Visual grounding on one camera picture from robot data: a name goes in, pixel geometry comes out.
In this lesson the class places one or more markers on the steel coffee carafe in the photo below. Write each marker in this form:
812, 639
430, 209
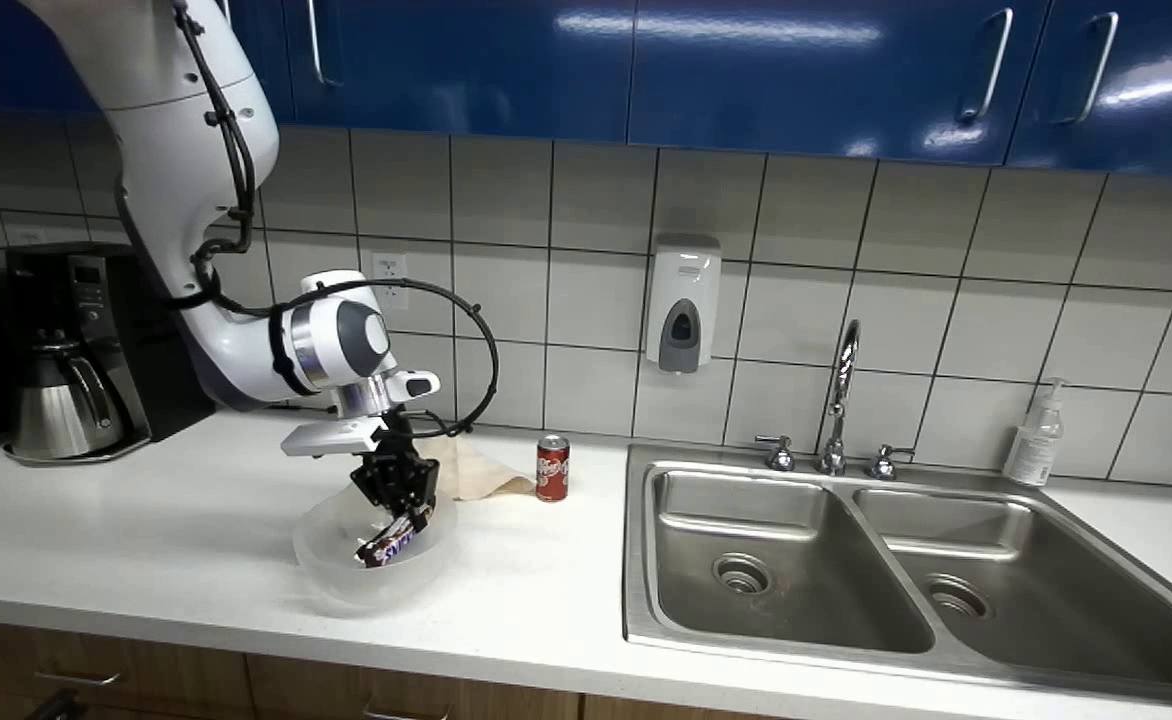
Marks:
66, 401

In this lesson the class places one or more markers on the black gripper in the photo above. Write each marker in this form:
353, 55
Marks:
394, 462

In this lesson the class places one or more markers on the brown candy bar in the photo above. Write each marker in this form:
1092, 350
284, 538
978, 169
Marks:
394, 540

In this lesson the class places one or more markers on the black coffee maker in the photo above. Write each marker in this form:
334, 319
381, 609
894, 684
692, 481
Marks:
91, 285

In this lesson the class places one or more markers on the blue wall cabinets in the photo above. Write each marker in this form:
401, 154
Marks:
745, 66

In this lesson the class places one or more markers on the wooden base cabinet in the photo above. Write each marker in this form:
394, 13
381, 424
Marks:
146, 682

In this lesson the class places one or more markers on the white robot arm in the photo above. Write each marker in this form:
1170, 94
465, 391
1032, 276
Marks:
184, 122

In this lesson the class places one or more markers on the clear soap bottle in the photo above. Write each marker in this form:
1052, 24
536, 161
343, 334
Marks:
1032, 444

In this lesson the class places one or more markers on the red soda can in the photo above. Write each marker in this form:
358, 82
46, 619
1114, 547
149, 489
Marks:
555, 471

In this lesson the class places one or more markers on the translucent plastic bowl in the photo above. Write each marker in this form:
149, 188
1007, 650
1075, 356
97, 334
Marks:
344, 583

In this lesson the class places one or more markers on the chrome faucet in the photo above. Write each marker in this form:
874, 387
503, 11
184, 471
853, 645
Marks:
842, 387

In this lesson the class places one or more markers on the stainless steel double sink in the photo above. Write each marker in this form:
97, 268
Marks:
796, 560

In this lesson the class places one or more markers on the beige cloth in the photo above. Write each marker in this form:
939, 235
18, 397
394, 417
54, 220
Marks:
485, 475

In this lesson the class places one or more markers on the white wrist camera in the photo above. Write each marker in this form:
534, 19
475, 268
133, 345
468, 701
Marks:
329, 436

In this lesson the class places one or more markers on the white wall soap dispenser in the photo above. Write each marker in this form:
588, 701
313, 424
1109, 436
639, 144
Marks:
680, 313

